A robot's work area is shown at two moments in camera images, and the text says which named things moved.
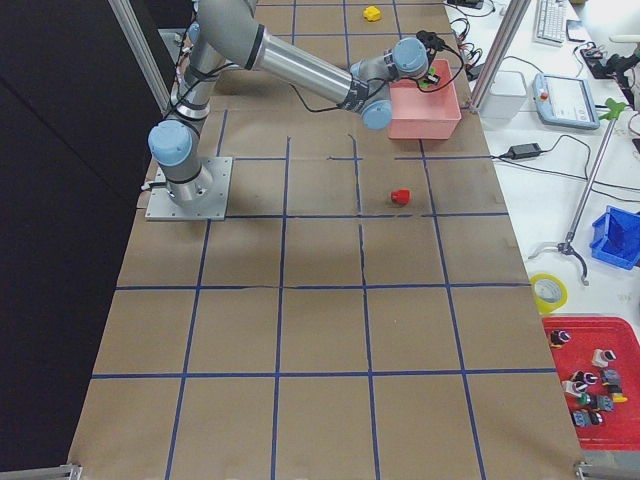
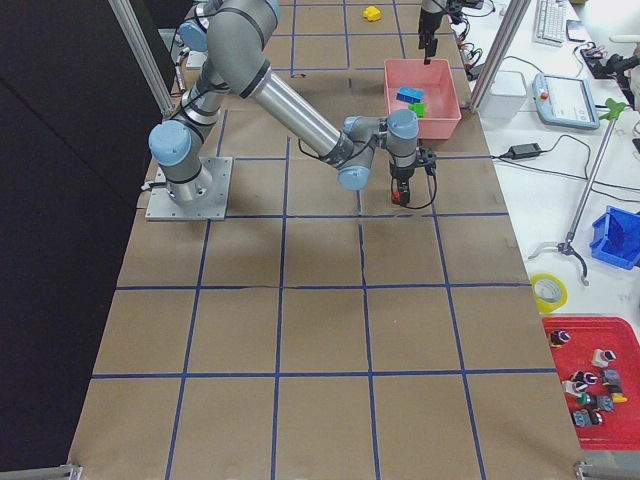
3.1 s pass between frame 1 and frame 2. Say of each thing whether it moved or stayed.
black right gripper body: moved
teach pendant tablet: stayed
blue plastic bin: stayed
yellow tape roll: stayed
